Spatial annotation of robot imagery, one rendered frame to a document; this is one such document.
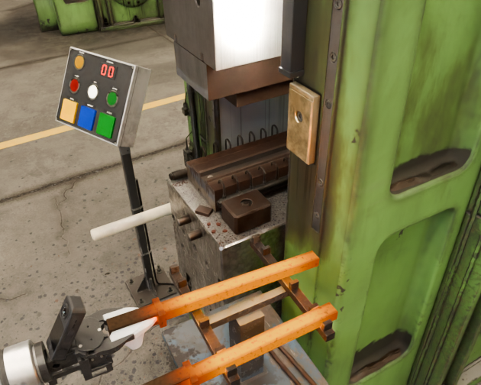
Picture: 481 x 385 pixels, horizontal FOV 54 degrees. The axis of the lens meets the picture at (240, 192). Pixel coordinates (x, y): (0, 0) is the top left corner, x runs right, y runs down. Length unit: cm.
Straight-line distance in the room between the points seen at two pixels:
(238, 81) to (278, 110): 48
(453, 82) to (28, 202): 263
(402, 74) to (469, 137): 38
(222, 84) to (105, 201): 197
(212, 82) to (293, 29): 27
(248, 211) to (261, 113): 47
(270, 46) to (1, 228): 227
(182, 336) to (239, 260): 26
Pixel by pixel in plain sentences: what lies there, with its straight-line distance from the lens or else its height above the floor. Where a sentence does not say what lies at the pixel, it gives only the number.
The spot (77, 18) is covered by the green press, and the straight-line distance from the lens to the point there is 615.
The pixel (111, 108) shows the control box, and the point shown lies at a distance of 170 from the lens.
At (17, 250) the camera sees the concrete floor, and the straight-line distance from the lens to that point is 289.
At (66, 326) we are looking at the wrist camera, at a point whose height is 115.
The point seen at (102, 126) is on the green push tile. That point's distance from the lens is 171.
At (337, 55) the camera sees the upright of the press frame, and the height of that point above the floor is 145.
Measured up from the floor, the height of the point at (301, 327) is 103.
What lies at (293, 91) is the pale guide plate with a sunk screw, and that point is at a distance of 107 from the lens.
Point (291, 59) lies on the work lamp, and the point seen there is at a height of 142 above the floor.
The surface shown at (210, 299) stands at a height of 107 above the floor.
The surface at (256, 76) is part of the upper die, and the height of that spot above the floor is 130.
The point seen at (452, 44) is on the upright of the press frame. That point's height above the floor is 144.
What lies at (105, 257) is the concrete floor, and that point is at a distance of 266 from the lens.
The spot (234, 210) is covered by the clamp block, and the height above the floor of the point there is 98.
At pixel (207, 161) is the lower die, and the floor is 99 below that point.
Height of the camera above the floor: 179
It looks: 37 degrees down
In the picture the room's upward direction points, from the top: 1 degrees counter-clockwise
